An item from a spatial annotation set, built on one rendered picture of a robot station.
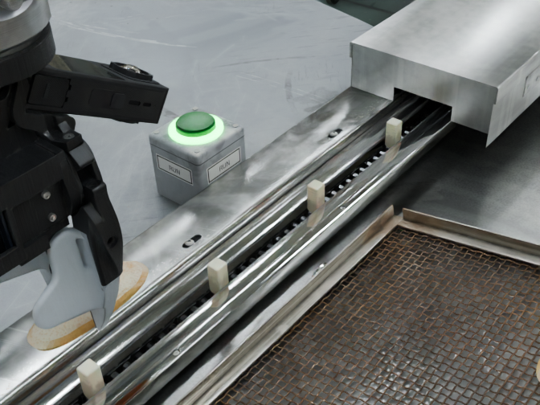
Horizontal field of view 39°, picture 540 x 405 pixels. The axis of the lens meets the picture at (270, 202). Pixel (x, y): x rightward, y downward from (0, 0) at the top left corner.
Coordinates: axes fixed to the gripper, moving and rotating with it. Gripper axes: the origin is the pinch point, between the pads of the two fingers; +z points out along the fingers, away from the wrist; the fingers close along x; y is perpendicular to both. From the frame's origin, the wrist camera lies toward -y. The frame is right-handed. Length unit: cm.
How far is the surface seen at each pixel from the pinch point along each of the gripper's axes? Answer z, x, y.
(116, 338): 8.7, -2.1, -2.9
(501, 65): 2, 7, -50
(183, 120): 3.1, -14.4, -23.4
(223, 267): 6.9, 0.4, -12.9
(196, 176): 6.5, -10.2, -20.6
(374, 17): 94, -120, -225
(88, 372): 6.6, 0.3, 1.6
